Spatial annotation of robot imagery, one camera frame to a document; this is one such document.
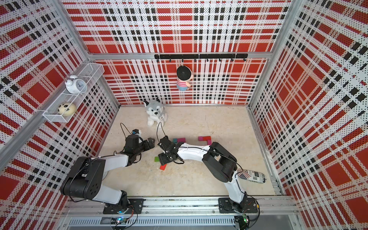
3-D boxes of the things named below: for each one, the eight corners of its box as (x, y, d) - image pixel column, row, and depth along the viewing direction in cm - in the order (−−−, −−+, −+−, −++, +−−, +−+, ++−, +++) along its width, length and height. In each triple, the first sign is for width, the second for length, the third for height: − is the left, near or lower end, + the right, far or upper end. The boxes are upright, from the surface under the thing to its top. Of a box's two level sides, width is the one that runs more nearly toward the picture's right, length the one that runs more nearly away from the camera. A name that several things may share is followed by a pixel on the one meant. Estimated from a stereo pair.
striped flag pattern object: (237, 178, 84) (238, 177, 82) (237, 169, 88) (238, 167, 85) (264, 184, 82) (266, 183, 80) (263, 174, 86) (265, 172, 83)
